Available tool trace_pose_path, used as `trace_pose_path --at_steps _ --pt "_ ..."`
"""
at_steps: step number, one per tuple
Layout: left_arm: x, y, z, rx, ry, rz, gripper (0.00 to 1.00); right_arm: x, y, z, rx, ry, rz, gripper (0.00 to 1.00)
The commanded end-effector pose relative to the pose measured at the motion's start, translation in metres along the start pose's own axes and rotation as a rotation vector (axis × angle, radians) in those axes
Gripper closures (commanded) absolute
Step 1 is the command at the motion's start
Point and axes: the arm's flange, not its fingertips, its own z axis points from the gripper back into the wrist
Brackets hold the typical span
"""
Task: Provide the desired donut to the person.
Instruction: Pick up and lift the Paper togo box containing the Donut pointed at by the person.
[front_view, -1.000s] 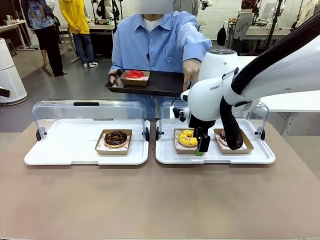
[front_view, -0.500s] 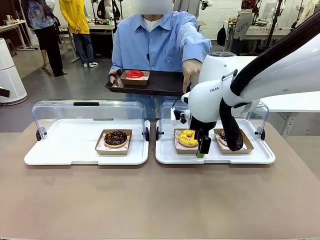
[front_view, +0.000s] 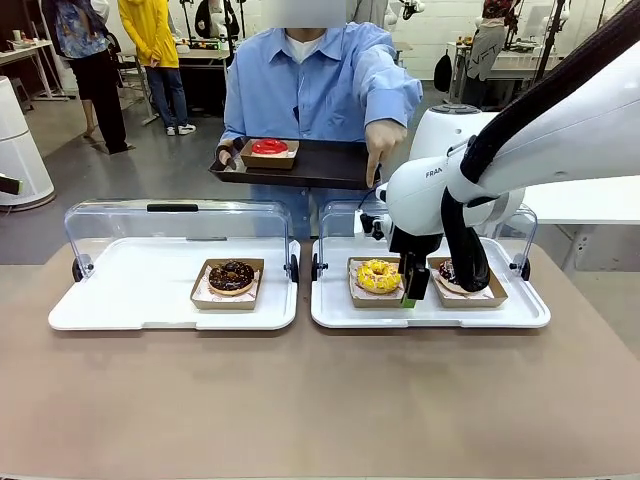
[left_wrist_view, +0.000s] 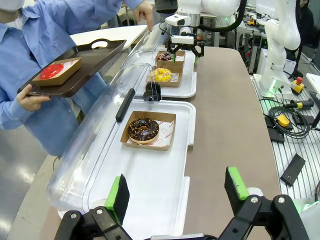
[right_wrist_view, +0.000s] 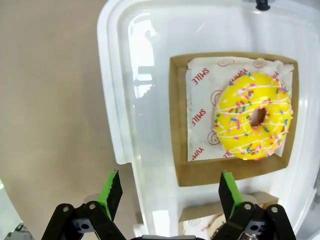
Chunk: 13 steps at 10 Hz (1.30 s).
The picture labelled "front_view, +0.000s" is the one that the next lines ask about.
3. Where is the black serving tray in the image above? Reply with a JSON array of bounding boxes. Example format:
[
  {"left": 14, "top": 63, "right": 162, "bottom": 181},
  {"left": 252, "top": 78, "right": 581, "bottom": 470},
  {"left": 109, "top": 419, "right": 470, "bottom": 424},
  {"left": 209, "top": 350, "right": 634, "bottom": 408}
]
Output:
[{"left": 207, "top": 135, "right": 384, "bottom": 192}]

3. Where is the white display tray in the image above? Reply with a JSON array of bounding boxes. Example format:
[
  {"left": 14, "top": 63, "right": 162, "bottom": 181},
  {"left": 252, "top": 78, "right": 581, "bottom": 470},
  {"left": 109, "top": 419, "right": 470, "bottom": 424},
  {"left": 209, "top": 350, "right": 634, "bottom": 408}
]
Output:
[
  {"left": 47, "top": 236, "right": 302, "bottom": 333},
  {"left": 309, "top": 236, "right": 552, "bottom": 330}
]

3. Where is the yellow glazed donut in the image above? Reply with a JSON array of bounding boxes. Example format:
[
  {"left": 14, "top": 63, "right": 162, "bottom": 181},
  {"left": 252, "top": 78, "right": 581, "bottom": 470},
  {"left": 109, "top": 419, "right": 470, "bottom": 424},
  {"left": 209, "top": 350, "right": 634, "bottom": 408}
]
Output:
[{"left": 355, "top": 257, "right": 404, "bottom": 295}]

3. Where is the black cable hose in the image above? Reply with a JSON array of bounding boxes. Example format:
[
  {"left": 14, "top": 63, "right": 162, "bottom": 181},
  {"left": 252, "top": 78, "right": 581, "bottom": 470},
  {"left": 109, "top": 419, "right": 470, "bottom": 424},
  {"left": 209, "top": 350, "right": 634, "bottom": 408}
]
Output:
[{"left": 441, "top": 0, "right": 640, "bottom": 295}]

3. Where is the person in patterned blue shirt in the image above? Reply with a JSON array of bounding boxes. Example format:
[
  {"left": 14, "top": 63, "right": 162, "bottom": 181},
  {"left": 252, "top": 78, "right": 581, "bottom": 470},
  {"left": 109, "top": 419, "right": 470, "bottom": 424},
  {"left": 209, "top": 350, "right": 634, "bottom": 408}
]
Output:
[{"left": 41, "top": 0, "right": 135, "bottom": 155}]

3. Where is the person's right forearm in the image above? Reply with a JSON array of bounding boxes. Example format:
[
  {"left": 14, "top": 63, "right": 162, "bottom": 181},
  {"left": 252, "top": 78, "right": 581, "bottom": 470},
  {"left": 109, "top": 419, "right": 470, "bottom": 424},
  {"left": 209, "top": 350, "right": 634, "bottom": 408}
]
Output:
[{"left": 221, "top": 94, "right": 254, "bottom": 147}]

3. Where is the cardboard box of yellow donut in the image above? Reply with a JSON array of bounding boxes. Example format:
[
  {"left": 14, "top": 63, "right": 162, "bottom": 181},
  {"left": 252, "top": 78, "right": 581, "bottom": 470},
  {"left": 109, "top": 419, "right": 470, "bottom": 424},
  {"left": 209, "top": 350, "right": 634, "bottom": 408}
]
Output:
[{"left": 346, "top": 256, "right": 418, "bottom": 310}]

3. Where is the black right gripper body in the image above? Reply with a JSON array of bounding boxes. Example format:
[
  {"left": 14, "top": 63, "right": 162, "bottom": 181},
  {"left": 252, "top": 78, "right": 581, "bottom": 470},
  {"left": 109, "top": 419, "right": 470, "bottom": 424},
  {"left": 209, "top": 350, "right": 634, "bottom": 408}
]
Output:
[{"left": 387, "top": 223, "right": 444, "bottom": 262}]

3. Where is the person in yellow hoodie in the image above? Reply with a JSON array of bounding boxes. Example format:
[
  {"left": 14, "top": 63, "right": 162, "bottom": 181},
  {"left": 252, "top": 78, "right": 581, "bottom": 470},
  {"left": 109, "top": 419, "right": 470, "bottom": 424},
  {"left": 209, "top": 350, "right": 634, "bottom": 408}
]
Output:
[{"left": 117, "top": 0, "right": 198, "bottom": 137}]

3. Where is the cardboard box of chocolate donut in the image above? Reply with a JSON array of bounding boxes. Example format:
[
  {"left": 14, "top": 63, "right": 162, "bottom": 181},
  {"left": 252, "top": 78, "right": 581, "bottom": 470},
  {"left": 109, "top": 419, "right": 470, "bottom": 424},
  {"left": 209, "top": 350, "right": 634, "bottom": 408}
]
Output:
[{"left": 189, "top": 257, "right": 266, "bottom": 312}]

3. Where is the white printed paper liner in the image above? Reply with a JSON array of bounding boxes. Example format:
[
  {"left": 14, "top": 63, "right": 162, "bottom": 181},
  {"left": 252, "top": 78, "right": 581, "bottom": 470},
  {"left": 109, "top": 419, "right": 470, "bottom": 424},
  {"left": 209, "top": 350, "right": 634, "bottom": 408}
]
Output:
[
  {"left": 193, "top": 268, "right": 263, "bottom": 304},
  {"left": 431, "top": 269, "right": 497, "bottom": 301},
  {"left": 348, "top": 259, "right": 408, "bottom": 302}
]

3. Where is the background grey desk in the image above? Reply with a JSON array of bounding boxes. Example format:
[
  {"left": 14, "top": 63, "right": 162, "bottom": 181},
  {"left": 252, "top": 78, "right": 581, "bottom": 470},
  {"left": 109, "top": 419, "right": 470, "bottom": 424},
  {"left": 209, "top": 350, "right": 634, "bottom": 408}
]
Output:
[{"left": 444, "top": 38, "right": 569, "bottom": 110}]

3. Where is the person's right hand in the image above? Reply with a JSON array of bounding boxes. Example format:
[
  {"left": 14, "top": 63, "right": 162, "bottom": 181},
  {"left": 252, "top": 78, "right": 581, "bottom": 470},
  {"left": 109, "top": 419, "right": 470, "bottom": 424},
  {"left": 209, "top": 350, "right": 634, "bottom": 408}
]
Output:
[{"left": 215, "top": 140, "right": 247, "bottom": 172}]

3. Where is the black stand pole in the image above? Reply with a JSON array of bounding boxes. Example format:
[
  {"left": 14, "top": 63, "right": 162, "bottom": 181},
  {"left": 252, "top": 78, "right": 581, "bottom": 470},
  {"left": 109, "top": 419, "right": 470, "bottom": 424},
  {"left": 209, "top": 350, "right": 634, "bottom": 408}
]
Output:
[{"left": 528, "top": 0, "right": 570, "bottom": 91}]

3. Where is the background white work table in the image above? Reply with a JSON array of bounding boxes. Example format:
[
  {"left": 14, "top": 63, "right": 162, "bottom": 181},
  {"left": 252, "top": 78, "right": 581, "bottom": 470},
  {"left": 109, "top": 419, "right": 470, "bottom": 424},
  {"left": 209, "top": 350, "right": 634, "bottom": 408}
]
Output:
[{"left": 0, "top": 38, "right": 69, "bottom": 104}]

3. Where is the cardboard box of red donut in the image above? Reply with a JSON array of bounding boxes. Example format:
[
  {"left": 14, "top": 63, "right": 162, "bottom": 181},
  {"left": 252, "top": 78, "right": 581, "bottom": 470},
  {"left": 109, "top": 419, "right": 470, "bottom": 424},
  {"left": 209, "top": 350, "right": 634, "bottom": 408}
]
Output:
[{"left": 239, "top": 138, "right": 301, "bottom": 172}]

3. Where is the clear hinged display lid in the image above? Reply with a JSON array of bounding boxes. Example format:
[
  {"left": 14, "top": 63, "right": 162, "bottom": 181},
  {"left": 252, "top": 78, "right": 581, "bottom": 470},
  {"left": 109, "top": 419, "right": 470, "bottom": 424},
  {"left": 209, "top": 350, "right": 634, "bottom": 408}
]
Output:
[
  {"left": 311, "top": 198, "right": 539, "bottom": 283},
  {"left": 63, "top": 198, "right": 301, "bottom": 284}
]

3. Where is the dark purple drizzled donut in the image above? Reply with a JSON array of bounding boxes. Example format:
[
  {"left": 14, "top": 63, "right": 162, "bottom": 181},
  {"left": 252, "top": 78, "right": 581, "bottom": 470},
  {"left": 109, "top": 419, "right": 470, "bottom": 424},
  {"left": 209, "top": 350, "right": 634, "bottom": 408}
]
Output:
[{"left": 438, "top": 258, "right": 470, "bottom": 292}]

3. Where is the person's left forearm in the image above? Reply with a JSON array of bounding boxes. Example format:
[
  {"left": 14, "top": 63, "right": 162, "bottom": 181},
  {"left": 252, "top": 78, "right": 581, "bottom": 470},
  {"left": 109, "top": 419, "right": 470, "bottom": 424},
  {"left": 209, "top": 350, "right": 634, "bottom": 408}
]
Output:
[{"left": 360, "top": 69, "right": 424, "bottom": 132}]

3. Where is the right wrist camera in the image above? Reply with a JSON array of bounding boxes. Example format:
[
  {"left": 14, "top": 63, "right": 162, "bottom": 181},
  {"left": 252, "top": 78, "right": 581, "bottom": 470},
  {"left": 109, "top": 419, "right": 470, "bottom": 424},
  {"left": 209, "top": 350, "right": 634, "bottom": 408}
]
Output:
[{"left": 353, "top": 208, "right": 397, "bottom": 242}]

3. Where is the chocolate sprinkled donut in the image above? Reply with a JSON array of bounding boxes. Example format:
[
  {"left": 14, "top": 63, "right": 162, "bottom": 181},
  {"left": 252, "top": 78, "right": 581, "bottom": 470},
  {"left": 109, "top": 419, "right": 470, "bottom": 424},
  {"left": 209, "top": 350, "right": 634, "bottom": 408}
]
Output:
[{"left": 207, "top": 259, "right": 256, "bottom": 297}]

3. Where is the background white robot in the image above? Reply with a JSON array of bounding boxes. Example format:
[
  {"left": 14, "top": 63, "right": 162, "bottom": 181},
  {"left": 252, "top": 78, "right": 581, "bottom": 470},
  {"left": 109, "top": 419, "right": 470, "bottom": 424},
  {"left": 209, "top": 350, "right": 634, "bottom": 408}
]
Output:
[
  {"left": 193, "top": 0, "right": 242, "bottom": 40},
  {"left": 383, "top": 0, "right": 427, "bottom": 27}
]

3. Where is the white side table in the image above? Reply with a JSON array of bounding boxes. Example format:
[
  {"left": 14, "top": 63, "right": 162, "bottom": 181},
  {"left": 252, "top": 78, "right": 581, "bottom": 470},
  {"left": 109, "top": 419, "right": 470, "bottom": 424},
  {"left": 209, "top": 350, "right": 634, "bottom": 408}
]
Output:
[{"left": 519, "top": 172, "right": 640, "bottom": 282}]

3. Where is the black hanging bag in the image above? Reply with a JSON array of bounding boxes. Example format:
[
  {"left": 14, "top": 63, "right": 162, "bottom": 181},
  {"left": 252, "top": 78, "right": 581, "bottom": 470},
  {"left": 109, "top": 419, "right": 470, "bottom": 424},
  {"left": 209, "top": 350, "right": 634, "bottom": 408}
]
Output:
[{"left": 433, "top": 48, "right": 454, "bottom": 94}]

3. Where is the person's left hand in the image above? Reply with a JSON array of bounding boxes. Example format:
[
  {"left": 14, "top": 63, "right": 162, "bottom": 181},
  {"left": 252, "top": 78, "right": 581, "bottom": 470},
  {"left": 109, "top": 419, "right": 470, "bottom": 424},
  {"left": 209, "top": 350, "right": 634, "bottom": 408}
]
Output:
[{"left": 363, "top": 121, "right": 408, "bottom": 189}]

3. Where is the red glazed donut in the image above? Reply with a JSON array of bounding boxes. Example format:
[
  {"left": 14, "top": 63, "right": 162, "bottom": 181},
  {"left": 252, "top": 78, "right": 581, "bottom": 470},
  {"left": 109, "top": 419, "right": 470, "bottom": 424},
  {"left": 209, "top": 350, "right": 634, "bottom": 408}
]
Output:
[{"left": 250, "top": 138, "right": 289, "bottom": 157}]

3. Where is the chocolate sprinkle donut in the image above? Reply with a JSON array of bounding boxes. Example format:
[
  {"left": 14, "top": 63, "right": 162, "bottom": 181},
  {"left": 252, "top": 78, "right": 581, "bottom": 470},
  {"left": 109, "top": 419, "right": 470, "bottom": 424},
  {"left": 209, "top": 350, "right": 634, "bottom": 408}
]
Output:
[{"left": 429, "top": 256, "right": 510, "bottom": 309}]

